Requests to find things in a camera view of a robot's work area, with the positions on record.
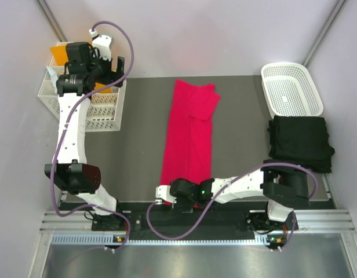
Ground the red t shirt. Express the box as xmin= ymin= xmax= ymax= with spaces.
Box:
xmin=160 ymin=79 xmax=220 ymax=185

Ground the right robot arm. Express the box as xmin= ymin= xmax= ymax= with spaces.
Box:
xmin=156 ymin=161 xmax=313 ymax=229

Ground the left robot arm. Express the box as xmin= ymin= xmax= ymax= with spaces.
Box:
xmin=44 ymin=38 xmax=127 ymax=231

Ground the orange plastic folder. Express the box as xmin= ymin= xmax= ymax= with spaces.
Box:
xmin=49 ymin=42 xmax=118 ymax=94

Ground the white file organizer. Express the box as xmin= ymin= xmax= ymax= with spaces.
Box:
xmin=36 ymin=42 xmax=127 ymax=133

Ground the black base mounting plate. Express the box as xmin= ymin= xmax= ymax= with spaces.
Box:
xmin=92 ymin=203 xmax=293 ymax=237

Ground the black folded t shirt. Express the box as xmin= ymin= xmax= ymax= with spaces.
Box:
xmin=267 ymin=116 xmax=335 ymax=174

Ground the white plastic basket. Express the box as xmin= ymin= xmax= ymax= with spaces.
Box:
xmin=261 ymin=62 xmax=323 ymax=117

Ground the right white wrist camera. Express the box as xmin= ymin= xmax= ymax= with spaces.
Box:
xmin=155 ymin=185 xmax=177 ymax=204

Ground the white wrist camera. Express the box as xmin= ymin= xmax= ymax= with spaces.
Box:
xmin=155 ymin=185 xmax=177 ymax=204
xmin=89 ymin=29 xmax=113 ymax=61

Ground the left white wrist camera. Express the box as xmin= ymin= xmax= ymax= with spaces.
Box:
xmin=89 ymin=29 xmax=113 ymax=61

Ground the grey slotted cable duct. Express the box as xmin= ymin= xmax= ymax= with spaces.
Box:
xmin=52 ymin=233 xmax=282 ymax=246

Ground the aluminium frame rail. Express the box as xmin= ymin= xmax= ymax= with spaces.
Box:
xmin=39 ymin=210 xmax=356 ymax=233

